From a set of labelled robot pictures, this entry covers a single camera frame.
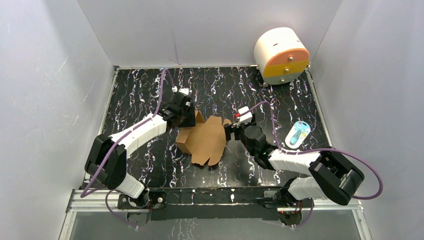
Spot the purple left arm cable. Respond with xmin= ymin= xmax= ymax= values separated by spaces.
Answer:
xmin=80 ymin=68 xmax=178 ymax=229

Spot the brown cardboard box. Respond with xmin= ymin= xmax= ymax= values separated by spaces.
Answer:
xmin=176 ymin=110 xmax=232 ymax=167

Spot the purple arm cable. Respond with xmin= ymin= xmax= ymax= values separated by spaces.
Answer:
xmin=246 ymin=100 xmax=384 ymax=229
xmin=80 ymin=68 xmax=178 ymax=229

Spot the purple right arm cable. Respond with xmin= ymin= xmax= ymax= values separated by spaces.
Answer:
xmin=246 ymin=100 xmax=384 ymax=229

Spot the white cylinder orange yellow face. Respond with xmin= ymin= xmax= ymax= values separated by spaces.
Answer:
xmin=253 ymin=27 xmax=310 ymax=85

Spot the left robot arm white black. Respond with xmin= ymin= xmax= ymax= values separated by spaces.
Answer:
xmin=84 ymin=88 xmax=196 ymax=208

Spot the small blue white packet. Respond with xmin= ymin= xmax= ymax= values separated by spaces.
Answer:
xmin=285 ymin=121 xmax=311 ymax=149

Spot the aluminium front rail frame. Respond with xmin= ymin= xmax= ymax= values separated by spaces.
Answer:
xmin=59 ymin=190 xmax=372 ymax=240

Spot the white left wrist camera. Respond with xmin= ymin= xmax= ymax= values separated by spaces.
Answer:
xmin=171 ymin=86 xmax=192 ymax=96

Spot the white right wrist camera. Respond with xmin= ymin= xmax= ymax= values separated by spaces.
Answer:
xmin=235 ymin=106 xmax=253 ymax=127

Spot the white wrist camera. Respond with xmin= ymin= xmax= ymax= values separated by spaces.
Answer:
xmin=235 ymin=106 xmax=253 ymax=127
xmin=171 ymin=86 xmax=192 ymax=96

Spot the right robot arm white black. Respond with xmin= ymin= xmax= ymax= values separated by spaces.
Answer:
xmin=224 ymin=123 xmax=365 ymax=207

